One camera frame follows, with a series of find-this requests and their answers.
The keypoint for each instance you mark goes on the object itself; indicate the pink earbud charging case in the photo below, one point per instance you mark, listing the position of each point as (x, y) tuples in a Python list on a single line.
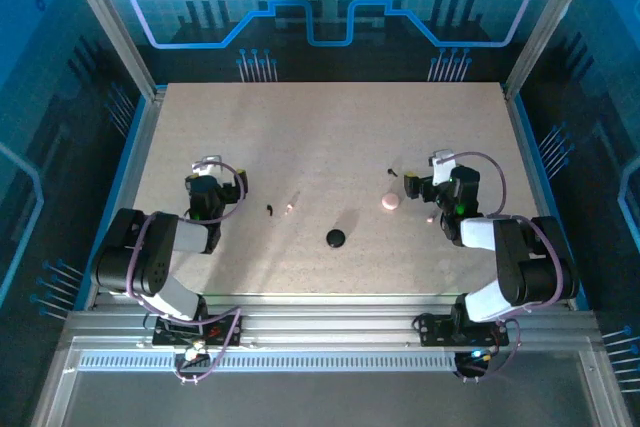
[(389, 201)]

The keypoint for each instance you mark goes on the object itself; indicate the black earbud charging case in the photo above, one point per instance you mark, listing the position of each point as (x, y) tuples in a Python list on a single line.
[(336, 238)]

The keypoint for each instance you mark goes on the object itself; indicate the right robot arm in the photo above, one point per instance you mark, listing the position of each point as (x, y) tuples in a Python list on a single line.
[(530, 267)]

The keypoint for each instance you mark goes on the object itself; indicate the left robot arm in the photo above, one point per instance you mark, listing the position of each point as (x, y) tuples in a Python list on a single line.
[(125, 257)]

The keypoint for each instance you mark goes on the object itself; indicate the blue table edge strip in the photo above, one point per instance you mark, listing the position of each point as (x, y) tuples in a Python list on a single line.
[(535, 147)]

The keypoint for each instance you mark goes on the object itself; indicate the slotted metal vent strip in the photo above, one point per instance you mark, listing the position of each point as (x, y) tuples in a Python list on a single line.
[(300, 362)]

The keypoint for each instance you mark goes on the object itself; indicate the grey metal base panel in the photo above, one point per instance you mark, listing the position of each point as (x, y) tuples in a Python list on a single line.
[(320, 402)]

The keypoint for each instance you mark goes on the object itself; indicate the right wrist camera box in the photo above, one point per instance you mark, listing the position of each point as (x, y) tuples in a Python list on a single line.
[(442, 167)]

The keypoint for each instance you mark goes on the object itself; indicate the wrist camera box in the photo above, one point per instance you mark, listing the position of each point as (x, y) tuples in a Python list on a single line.
[(442, 167), (207, 163)]

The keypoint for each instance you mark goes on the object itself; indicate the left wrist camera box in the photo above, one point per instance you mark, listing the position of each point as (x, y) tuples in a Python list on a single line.
[(207, 163)]

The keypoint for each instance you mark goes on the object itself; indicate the aluminium table side rail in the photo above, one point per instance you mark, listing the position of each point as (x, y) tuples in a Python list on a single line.
[(141, 147), (525, 147)]

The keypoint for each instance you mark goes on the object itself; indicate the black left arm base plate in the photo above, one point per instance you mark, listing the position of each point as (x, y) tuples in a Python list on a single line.
[(220, 332)]

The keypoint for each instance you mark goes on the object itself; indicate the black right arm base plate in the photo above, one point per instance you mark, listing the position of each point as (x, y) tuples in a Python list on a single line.
[(435, 329)]

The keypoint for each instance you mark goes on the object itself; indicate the aluminium frame cross beam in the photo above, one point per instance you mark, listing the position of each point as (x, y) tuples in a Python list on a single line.
[(325, 322)]

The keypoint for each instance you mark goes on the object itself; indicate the aluminium frame post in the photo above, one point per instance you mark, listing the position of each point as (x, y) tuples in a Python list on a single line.
[(550, 22), (114, 22)]

